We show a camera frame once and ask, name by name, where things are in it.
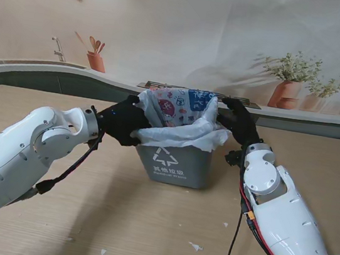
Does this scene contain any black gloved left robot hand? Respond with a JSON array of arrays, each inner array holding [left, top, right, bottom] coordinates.
[[93, 90, 157, 151]]

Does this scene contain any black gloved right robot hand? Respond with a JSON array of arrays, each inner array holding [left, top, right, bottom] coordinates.
[[213, 96, 266, 149]]

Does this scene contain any white plastic garbage bag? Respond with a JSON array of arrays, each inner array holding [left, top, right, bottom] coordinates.
[[129, 80, 237, 158]]

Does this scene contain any grey plastic waste bin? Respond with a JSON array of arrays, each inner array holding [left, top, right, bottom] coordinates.
[[130, 140, 213, 191]]

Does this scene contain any printed kitchen backdrop cloth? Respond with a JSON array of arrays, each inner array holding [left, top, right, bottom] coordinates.
[[0, 0, 340, 139]]

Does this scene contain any large white paper scrap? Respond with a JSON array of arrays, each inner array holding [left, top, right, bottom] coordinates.
[[187, 241, 205, 253]]

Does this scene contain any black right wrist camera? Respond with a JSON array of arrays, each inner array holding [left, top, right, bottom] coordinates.
[[223, 148, 245, 169]]

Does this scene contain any black red right arm cable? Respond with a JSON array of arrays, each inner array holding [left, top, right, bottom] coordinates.
[[223, 149, 305, 255]]

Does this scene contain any black red arm cable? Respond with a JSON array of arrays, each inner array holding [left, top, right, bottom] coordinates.
[[223, 149, 305, 255], [0, 122, 104, 255]]

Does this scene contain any black red left arm cable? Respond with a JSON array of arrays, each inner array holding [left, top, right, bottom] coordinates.
[[0, 122, 104, 255]]

